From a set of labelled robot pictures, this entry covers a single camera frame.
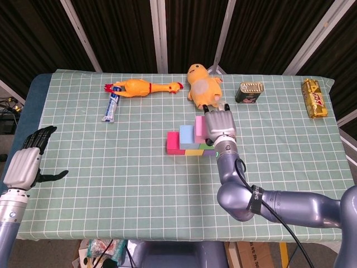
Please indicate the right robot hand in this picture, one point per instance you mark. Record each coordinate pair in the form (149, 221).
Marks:
(220, 124)

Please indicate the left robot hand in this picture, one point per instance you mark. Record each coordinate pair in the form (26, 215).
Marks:
(23, 164)

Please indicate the pink foam cube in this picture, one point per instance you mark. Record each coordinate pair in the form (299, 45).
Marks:
(200, 128)

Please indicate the green foam cube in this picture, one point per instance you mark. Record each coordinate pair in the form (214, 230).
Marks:
(205, 146)

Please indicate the purple foam cube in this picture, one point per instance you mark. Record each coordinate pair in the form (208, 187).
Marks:
(209, 152)

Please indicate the light blue foam cube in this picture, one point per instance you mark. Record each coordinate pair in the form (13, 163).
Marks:
(187, 135)

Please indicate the yellow foam cube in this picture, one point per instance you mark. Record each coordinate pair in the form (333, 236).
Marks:
(193, 152)

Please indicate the magenta red foam cube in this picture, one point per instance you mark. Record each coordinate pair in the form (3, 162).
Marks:
(174, 143)

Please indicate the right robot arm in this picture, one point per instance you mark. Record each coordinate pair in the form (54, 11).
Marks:
(279, 201)

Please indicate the yellow plush toy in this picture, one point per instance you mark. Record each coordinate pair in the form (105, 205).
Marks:
(203, 86)

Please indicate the dark green meat can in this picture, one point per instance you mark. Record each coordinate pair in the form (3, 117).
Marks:
(248, 93)

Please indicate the black electronics box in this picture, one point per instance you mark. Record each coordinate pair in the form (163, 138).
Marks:
(7, 124)

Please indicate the blue table pad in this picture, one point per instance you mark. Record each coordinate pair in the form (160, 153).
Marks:
(36, 89)

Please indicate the orange rubber chicken toy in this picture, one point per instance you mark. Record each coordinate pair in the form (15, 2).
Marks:
(136, 88)

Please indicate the gold snack package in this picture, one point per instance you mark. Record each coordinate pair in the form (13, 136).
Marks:
(315, 100)

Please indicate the white blue toothpaste tube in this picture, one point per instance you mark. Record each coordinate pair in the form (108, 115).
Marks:
(110, 110)

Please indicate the green checkered tablecloth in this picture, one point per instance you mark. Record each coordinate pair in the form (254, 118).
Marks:
(139, 195)

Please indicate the colourful snack bag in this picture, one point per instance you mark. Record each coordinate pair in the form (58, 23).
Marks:
(97, 249)

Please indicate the brown cardboard box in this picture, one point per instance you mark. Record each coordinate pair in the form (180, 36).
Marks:
(251, 255)

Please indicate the grey-blue robot torso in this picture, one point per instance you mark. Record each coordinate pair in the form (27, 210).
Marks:
(178, 255)

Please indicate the white metal frame post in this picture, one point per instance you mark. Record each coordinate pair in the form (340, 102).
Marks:
(348, 139)
(221, 36)
(348, 117)
(11, 90)
(315, 36)
(159, 36)
(81, 36)

